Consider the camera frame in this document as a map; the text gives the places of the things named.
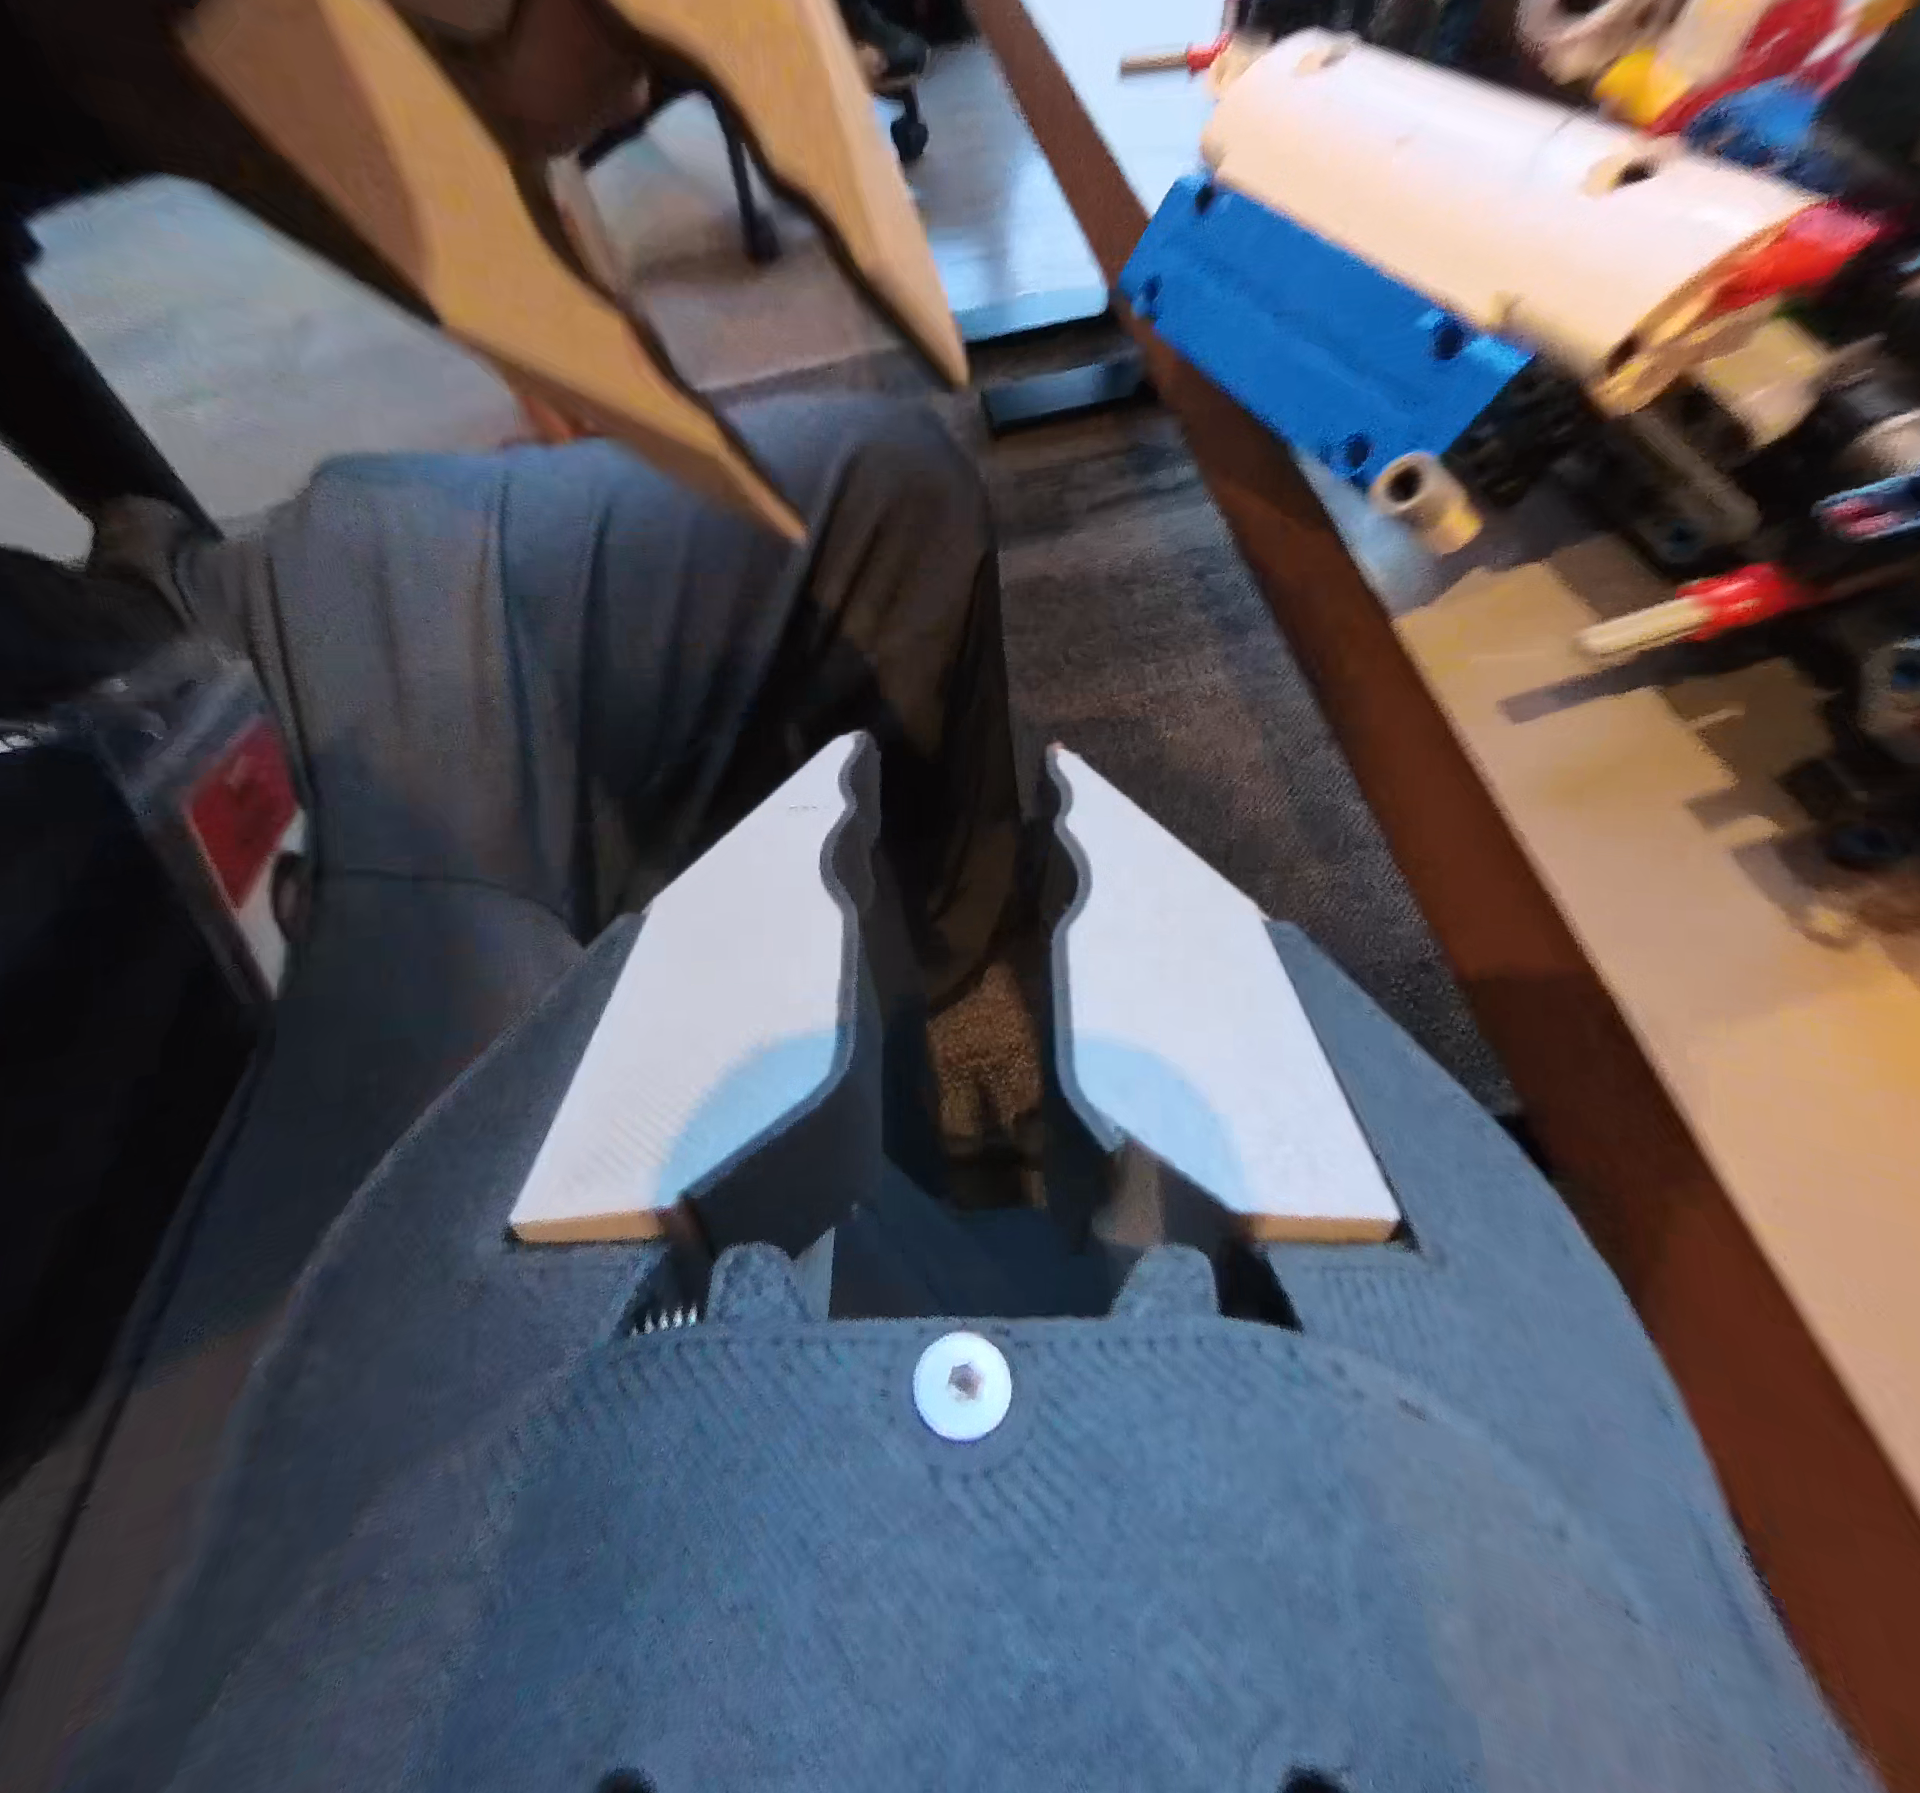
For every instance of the black office chair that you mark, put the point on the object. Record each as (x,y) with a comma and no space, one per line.
(908,141)

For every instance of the toy brick car model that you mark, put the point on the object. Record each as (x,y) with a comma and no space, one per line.
(1439,204)

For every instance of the black desk foot plate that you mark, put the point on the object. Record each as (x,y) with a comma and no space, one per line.
(1066,396)
(1034,316)

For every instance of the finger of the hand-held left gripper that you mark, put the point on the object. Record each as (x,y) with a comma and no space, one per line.
(450,234)
(749,52)

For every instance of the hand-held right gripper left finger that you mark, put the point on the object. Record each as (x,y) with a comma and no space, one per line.
(704,1043)

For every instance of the person's grey pants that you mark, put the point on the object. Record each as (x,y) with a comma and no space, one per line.
(526,652)

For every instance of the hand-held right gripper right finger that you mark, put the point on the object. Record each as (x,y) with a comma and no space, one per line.
(1201,1027)

